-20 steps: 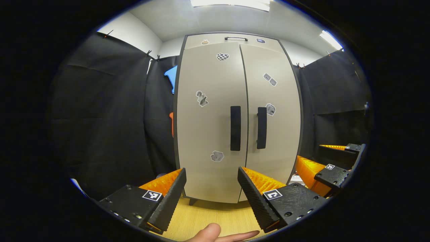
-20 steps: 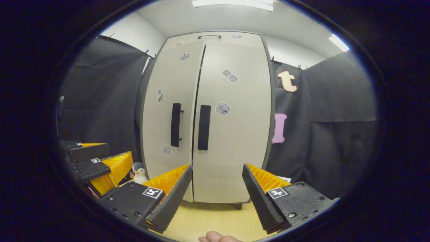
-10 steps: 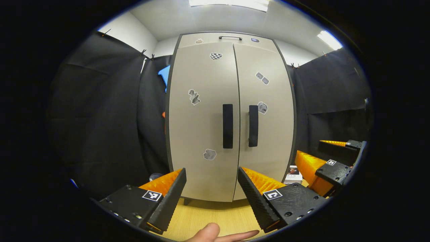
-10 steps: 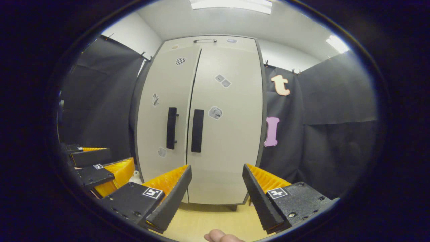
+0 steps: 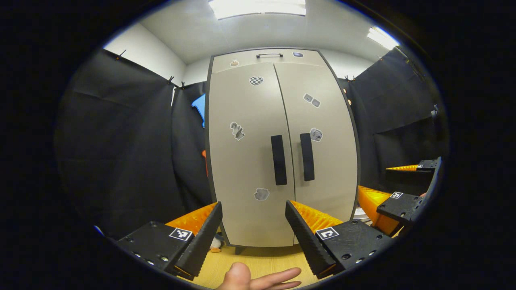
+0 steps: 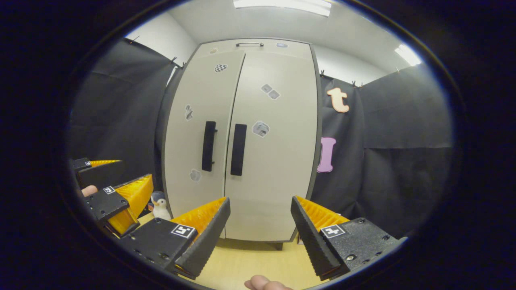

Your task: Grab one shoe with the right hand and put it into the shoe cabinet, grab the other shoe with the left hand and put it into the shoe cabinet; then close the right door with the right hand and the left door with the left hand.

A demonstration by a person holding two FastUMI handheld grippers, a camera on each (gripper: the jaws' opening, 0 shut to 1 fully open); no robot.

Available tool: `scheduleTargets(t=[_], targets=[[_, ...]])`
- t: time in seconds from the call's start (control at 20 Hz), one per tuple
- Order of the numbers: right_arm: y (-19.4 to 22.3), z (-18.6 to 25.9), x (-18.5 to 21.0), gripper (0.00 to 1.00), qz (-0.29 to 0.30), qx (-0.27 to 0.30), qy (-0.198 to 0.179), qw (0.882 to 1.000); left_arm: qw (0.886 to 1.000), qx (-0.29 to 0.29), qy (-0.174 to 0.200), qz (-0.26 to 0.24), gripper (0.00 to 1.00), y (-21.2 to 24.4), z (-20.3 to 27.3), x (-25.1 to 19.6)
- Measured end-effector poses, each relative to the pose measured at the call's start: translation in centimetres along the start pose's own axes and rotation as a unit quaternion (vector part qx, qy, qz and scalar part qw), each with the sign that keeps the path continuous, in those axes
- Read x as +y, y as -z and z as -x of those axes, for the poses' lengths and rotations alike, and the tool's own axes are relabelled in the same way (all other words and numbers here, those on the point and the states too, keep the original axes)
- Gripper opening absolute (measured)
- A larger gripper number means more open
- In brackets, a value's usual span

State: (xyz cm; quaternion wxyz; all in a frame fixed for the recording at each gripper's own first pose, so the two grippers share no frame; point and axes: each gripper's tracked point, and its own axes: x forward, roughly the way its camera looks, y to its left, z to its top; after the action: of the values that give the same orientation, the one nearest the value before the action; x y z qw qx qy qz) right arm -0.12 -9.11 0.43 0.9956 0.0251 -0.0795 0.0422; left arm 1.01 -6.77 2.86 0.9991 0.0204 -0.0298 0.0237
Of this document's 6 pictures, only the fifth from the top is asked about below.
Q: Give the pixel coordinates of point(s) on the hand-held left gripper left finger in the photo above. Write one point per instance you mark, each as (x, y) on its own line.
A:
(203, 241)

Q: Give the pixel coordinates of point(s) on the grey shoe cabinet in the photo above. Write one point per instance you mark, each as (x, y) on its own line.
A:
(258, 225)

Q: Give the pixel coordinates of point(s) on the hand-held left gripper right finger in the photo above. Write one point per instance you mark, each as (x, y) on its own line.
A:
(308, 241)

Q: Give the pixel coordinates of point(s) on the grey shoe cabinet door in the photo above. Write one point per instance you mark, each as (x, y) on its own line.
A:
(326, 169)
(242, 181)

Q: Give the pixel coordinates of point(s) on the ceiling light panel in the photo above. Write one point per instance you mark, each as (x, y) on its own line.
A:
(382, 38)
(258, 8)

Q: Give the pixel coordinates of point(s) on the white book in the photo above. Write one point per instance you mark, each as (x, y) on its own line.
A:
(363, 215)

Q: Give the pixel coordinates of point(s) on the beige cabinet drawer front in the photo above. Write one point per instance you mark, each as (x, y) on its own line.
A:
(246, 58)

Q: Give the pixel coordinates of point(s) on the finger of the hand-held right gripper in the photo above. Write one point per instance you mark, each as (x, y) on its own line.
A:
(407, 177)
(403, 207)

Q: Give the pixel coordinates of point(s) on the small white orange toy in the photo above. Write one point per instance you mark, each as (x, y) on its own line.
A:
(217, 243)

